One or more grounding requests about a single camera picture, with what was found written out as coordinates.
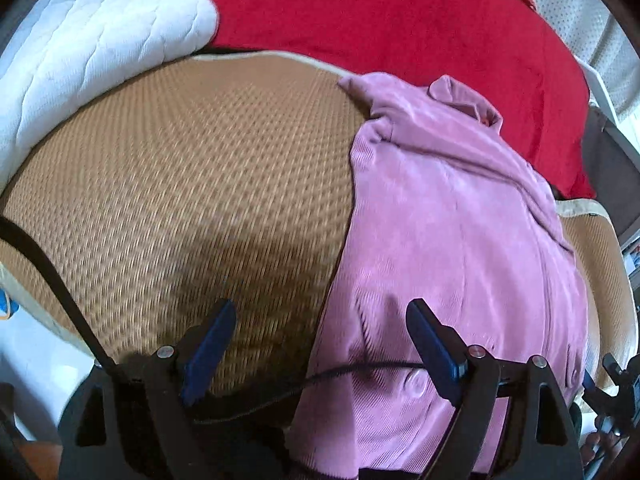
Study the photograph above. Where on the white patterned curtain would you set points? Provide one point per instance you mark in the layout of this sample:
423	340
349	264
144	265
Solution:
592	33

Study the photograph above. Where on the woven bamboo bed mat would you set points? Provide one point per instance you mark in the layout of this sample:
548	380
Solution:
231	177

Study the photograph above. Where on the dark bedside cabinet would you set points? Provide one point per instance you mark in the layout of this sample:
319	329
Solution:
612	167

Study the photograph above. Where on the pink corduroy jacket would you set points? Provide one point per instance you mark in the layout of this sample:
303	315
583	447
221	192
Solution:
447	212

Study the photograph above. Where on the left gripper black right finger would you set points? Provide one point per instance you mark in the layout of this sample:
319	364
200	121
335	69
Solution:
459	372

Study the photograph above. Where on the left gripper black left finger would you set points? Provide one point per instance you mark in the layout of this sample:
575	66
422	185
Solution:
193	360

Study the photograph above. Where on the red blanket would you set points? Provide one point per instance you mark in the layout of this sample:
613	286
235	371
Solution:
500	48

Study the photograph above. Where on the white quilted pillow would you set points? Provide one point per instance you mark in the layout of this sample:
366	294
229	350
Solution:
66	53

